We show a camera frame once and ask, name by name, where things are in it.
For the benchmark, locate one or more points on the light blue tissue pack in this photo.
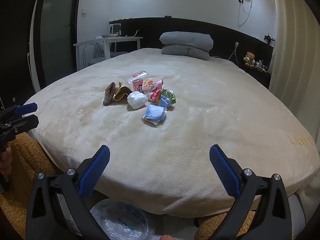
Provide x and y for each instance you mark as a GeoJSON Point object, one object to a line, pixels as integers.
{"type": "Point", "coordinates": [153, 113]}

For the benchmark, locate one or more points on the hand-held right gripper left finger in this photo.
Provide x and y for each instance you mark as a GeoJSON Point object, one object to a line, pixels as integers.
{"type": "Point", "coordinates": [95, 172]}

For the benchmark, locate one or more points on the yellow woven rug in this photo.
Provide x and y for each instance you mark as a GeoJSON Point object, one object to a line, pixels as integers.
{"type": "Point", "coordinates": [27, 155]}
{"type": "Point", "coordinates": [217, 223]}

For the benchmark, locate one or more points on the cluster of small bottles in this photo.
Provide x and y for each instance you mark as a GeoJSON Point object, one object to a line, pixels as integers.
{"type": "Point", "coordinates": [261, 66]}

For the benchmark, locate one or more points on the green snack packet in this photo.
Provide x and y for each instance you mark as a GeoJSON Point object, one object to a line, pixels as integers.
{"type": "Point", "coordinates": [169, 95]}

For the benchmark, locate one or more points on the white desk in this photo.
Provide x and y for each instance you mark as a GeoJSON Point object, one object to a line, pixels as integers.
{"type": "Point", "coordinates": [120, 39]}

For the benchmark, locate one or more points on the small grey folded duvet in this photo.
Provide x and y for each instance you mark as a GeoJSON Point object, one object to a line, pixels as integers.
{"type": "Point", "coordinates": [185, 53]}

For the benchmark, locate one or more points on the cream curtain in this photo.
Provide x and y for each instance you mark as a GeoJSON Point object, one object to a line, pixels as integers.
{"type": "Point", "coordinates": [295, 55]}

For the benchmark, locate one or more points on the black wardrobe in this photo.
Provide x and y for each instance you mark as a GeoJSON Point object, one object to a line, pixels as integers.
{"type": "Point", "coordinates": [15, 55]}

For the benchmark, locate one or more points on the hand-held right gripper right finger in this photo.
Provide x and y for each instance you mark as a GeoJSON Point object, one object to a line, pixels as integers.
{"type": "Point", "coordinates": [225, 172]}

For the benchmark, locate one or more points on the dark plant ornament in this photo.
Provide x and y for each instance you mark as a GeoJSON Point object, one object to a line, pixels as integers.
{"type": "Point", "coordinates": [269, 38]}

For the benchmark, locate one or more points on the beige plush bed blanket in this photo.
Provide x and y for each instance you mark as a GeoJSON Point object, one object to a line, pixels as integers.
{"type": "Point", "coordinates": [200, 130]}

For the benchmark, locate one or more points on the small blue packet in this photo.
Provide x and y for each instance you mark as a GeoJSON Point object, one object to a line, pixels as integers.
{"type": "Point", "coordinates": [164, 102]}

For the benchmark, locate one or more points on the white plastic bag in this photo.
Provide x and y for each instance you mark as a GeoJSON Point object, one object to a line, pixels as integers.
{"type": "Point", "coordinates": [136, 100]}

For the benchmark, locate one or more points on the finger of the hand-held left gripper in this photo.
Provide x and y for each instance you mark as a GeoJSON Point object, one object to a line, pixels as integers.
{"type": "Point", "coordinates": [25, 123]}
{"type": "Point", "coordinates": [25, 108]}

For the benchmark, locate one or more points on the black padded headboard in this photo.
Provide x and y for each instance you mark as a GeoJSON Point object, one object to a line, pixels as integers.
{"type": "Point", "coordinates": [145, 30]}

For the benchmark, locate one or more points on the small pink carton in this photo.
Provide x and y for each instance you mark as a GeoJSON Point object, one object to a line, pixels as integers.
{"type": "Point", "coordinates": [137, 85]}

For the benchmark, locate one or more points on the clear plastic cup red print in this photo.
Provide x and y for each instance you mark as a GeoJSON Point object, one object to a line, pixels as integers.
{"type": "Point", "coordinates": [136, 76]}

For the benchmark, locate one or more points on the clear plastic trash bag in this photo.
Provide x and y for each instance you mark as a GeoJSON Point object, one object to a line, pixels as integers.
{"type": "Point", "coordinates": [120, 220]}

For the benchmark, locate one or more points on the red snack packet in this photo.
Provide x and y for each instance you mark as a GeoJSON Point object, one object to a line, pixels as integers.
{"type": "Point", "coordinates": [155, 95]}

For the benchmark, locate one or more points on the pink paw-print tissue pack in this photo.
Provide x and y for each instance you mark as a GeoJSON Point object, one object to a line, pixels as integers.
{"type": "Point", "coordinates": [152, 83]}

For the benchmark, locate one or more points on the large grey folded duvet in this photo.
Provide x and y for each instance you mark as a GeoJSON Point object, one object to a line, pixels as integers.
{"type": "Point", "coordinates": [186, 40]}

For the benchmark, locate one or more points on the small white desk appliance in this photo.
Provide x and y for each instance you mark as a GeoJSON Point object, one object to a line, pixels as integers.
{"type": "Point", "coordinates": [115, 30]}

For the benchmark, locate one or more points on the clear chair with grey seat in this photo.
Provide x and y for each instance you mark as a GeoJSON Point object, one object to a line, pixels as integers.
{"type": "Point", "coordinates": [96, 60]}

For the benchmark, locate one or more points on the person's left hand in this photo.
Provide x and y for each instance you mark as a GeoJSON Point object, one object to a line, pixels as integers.
{"type": "Point", "coordinates": [5, 158]}

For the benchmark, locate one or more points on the tan paper bag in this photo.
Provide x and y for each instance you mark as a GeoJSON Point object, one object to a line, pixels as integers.
{"type": "Point", "coordinates": [121, 90]}

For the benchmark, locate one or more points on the frosted glass door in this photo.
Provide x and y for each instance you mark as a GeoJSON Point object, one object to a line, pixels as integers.
{"type": "Point", "coordinates": [57, 42]}

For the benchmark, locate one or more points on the brown teddy bear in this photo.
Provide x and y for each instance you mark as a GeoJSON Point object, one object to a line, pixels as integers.
{"type": "Point", "coordinates": [250, 58]}

